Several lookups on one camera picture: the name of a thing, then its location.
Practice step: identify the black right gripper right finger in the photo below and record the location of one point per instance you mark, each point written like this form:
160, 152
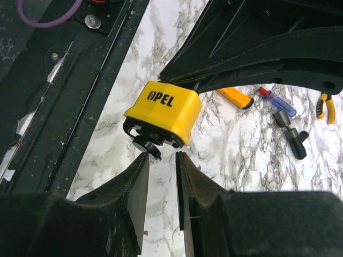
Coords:
218, 222

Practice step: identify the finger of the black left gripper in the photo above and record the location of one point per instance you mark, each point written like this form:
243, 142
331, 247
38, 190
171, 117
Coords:
268, 67
233, 34

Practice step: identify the black T-handle socket tool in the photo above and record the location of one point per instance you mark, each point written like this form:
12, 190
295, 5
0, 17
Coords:
294, 138

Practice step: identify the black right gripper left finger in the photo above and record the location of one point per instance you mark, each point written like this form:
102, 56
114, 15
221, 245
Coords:
108, 221

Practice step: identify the blue red screwdriver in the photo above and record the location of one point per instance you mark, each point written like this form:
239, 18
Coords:
277, 102

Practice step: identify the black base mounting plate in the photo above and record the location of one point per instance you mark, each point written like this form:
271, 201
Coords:
54, 85

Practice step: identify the yellow padlock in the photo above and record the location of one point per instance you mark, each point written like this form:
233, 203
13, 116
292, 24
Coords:
162, 114

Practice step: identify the yellow utility knife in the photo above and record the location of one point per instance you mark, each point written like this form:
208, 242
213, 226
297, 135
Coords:
239, 99

